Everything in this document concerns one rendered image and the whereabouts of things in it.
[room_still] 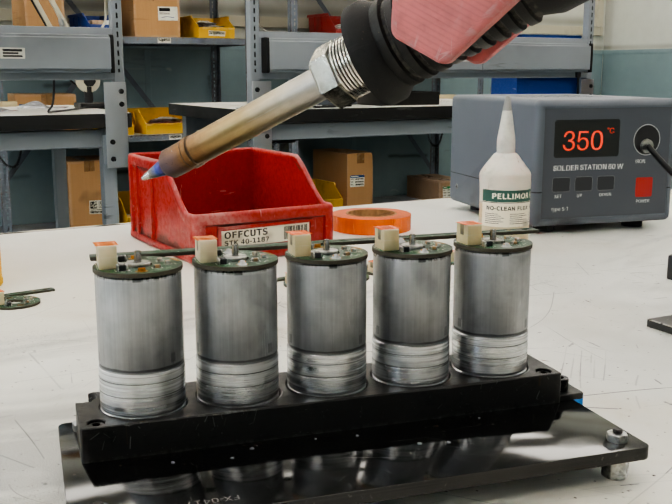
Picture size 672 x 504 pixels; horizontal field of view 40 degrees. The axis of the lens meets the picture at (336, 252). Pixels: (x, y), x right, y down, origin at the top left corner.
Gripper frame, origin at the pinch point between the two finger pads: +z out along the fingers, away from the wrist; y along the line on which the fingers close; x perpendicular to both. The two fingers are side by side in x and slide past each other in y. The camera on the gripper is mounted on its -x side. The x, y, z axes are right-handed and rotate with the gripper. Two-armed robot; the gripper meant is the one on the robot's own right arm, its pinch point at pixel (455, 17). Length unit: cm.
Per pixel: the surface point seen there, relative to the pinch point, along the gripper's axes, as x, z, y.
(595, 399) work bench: 7.0, 10.7, -12.6
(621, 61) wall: -91, 43, -617
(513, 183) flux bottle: -4.2, 11.7, -38.3
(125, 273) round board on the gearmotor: -4.9, 10.0, 0.5
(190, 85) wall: -242, 138, -384
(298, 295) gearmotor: -1.6, 9.5, -3.4
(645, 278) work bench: 5.9, 11.4, -33.9
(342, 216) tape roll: -14.2, 20.7, -40.0
